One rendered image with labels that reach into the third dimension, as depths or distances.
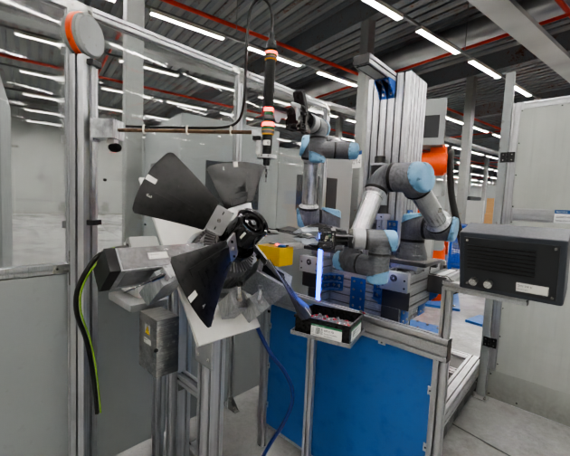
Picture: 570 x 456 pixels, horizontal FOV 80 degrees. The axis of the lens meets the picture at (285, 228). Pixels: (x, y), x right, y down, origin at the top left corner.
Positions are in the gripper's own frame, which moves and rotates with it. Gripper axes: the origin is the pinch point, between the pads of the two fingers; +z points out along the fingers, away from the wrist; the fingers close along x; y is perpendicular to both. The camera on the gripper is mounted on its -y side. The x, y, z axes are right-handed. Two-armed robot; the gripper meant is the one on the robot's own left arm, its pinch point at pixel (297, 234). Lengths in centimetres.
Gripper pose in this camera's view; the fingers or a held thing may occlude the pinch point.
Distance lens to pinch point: 124.7
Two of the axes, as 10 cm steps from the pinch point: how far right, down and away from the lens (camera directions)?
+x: -0.2, 9.8, 1.9
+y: -1.1, 1.9, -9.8
